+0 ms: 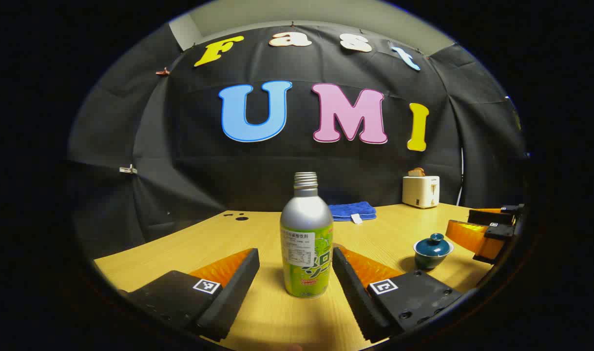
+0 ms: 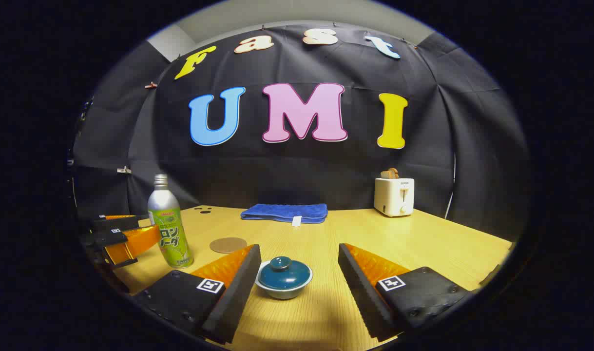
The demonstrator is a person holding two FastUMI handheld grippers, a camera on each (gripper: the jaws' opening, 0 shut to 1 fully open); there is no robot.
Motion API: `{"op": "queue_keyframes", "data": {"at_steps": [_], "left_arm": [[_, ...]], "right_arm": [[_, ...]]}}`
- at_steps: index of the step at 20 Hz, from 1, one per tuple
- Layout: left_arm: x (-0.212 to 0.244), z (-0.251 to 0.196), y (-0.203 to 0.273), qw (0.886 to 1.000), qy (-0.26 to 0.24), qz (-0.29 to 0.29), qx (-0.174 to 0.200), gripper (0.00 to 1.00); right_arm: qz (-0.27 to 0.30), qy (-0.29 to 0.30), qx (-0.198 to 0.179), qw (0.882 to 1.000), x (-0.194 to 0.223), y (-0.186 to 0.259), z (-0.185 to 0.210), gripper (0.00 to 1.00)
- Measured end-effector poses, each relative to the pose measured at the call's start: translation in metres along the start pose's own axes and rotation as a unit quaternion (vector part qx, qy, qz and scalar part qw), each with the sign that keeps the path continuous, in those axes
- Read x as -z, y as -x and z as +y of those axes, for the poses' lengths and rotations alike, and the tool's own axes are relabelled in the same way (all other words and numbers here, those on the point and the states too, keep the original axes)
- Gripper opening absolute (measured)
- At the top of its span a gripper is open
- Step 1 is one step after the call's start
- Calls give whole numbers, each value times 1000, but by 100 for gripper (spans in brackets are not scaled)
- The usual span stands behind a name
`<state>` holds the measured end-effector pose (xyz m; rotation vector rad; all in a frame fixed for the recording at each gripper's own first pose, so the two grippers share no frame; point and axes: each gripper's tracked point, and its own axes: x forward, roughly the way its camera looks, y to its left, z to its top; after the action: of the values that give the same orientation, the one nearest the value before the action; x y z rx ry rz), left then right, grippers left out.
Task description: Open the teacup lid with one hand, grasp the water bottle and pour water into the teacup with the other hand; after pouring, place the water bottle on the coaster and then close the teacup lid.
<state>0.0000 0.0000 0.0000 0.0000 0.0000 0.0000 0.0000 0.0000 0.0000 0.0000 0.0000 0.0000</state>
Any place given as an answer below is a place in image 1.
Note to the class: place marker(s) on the black backdrop cloth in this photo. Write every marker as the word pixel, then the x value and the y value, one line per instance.
pixel 204 170

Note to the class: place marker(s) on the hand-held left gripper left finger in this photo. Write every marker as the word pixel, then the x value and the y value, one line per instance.
pixel 228 297

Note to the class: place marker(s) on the teal teacup lid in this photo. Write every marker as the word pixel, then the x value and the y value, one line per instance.
pixel 434 246

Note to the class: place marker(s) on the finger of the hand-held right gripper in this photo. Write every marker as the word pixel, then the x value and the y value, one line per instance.
pixel 465 234
pixel 489 217

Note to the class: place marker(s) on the teal teacup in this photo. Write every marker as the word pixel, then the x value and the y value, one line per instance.
pixel 431 262

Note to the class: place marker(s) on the silver green water bottle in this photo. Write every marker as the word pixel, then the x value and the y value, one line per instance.
pixel 305 219

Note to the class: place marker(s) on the copper cloth clip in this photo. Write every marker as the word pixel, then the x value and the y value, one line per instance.
pixel 163 72

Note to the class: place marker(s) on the silver cloth clip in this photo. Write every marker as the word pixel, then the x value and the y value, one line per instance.
pixel 128 169

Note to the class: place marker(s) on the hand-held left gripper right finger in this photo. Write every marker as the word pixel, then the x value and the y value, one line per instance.
pixel 355 302

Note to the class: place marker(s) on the bread slice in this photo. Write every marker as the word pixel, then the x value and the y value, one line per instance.
pixel 416 172

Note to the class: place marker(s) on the white toaster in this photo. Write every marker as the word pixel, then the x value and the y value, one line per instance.
pixel 420 191

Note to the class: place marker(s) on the blue folded towel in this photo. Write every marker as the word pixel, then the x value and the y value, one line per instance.
pixel 350 209

